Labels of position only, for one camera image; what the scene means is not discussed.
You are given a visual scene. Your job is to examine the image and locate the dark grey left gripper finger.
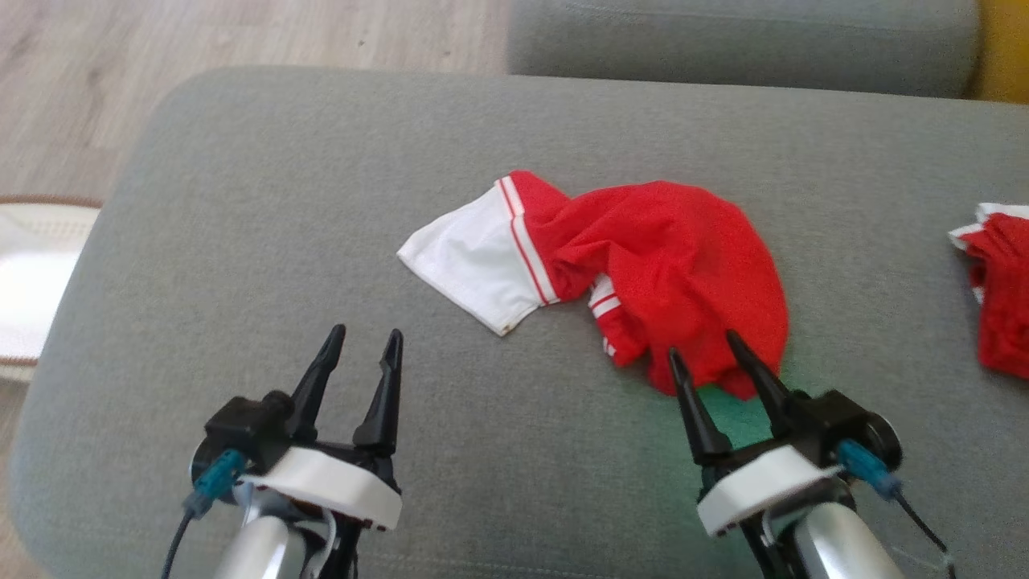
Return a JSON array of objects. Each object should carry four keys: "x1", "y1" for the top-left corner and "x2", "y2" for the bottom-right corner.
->
[
  {"x1": 352, "y1": 328, "x2": 404, "y2": 453},
  {"x1": 285, "y1": 324, "x2": 346, "y2": 443}
]

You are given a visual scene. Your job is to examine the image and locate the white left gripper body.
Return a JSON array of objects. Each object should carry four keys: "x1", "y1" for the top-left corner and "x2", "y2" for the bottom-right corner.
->
[{"x1": 241, "y1": 446, "x2": 403, "y2": 532}]

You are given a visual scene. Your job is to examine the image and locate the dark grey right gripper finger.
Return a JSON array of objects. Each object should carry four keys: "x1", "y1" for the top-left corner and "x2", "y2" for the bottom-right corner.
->
[
  {"x1": 725, "y1": 330, "x2": 797, "y2": 439},
  {"x1": 667, "y1": 347, "x2": 734, "y2": 466}
]

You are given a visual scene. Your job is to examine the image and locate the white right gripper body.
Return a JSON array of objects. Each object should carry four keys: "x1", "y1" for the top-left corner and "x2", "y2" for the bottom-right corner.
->
[{"x1": 696, "y1": 446, "x2": 845, "y2": 538}]

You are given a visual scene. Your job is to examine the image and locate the red white basketball jersey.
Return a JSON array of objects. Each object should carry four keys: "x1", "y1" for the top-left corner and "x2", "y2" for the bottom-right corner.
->
[{"x1": 396, "y1": 170, "x2": 790, "y2": 401}]

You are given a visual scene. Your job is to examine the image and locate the red shorts with white stripe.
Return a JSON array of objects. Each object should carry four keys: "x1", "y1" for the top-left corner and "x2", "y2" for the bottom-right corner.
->
[{"x1": 949, "y1": 203, "x2": 1029, "y2": 380}]

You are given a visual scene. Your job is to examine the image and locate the grey fabric sofa seat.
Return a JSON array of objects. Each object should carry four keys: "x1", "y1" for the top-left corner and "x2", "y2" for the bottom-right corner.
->
[{"x1": 8, "y1": 66, "x2": 1029, "y2": 579}]

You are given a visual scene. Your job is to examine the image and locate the white basket with brown rim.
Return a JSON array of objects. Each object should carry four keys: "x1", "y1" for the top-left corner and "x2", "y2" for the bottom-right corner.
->
[{"x1": 0, "y1": 195, "x2": 104, "y2": 385}]

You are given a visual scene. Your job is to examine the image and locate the grey fabric sofa back cushion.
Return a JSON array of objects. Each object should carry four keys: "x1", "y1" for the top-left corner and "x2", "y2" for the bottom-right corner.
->
[{"x1": 506, "y1": 0, "x2": 982, "y2": 99}]

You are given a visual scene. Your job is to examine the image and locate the yellow cushion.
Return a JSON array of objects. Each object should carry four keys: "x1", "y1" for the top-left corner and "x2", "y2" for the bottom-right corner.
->
[{"x1": 969, "y1": 0, "x2": 1029, "y2": 105}]

